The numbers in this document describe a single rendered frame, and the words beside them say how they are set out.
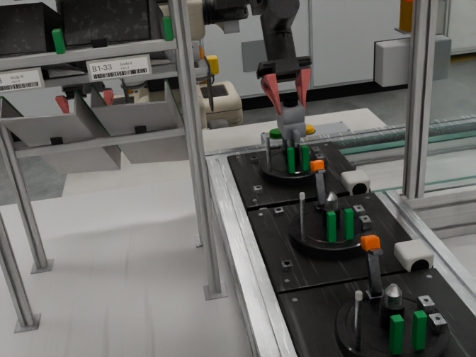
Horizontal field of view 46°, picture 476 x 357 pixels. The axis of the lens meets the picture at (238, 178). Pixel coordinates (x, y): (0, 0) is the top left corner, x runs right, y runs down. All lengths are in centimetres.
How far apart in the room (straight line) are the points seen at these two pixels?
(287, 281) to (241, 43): 342
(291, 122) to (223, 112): 104
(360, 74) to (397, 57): 349
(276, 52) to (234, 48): 306
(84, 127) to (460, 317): 66
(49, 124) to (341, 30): 351
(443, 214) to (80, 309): 69
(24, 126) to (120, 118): 16
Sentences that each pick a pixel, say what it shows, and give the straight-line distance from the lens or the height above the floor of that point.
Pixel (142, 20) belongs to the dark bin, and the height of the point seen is 133.
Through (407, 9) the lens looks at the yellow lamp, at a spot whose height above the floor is 130.
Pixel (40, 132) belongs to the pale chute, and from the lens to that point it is 105.
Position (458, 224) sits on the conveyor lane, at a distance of 117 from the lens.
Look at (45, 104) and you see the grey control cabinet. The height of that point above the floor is 26.
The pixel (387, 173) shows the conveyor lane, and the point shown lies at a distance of 128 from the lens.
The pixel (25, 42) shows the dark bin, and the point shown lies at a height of 132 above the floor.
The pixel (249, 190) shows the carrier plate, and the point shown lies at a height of 97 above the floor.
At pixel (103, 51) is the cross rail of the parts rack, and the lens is 83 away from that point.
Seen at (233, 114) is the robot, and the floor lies 75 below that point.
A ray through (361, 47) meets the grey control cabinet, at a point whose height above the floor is 38.
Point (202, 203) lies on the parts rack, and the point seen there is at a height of 105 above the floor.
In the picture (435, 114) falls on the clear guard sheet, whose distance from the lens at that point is 105.
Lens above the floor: 149
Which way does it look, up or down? 27 degrees down
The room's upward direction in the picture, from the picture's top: 5 degrees counter-clockwise
